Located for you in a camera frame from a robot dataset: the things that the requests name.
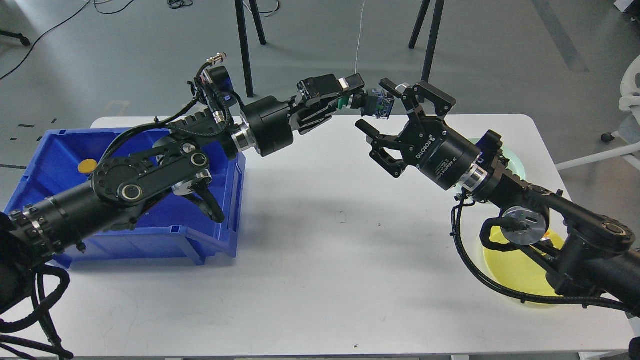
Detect light green plate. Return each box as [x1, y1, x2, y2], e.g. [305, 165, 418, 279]
[467, 137, 527, 181]

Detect white charger cable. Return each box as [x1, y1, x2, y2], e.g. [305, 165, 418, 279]
[351, 0, 368, 81]

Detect yellow plate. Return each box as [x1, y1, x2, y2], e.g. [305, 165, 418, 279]
[483, 248, 558, 297]

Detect blue plastic bin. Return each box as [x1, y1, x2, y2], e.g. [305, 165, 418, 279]
[5, 128, 246, 268]

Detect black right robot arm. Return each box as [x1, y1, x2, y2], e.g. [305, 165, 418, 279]
[356, 79, 640, 317]

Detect black tripod legs right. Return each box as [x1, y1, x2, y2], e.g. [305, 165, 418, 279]
[407, 0, 446, 82]

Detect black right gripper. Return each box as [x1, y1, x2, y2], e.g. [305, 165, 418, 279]
[355, 78, 481, 191]

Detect green push button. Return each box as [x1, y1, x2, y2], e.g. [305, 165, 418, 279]
[337, 89, 395, 120]

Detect white office chair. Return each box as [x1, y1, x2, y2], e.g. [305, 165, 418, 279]
[555, 57, 640, 171]

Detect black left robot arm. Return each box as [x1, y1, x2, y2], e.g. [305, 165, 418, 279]
[1, 53, 365, 360]

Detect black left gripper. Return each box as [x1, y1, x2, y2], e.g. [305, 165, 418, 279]
[240, 73, 365, 157]

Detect black floor cable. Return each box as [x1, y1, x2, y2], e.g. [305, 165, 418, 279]
[0, 0, 137, 81]

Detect black tripod legs left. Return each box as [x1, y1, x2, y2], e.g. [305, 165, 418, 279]
[234, 0, 266, 98]

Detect black tripod legs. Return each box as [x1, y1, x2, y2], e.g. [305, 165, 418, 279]
[234, 0, 266, 98]
[407, 0, 446, 82]

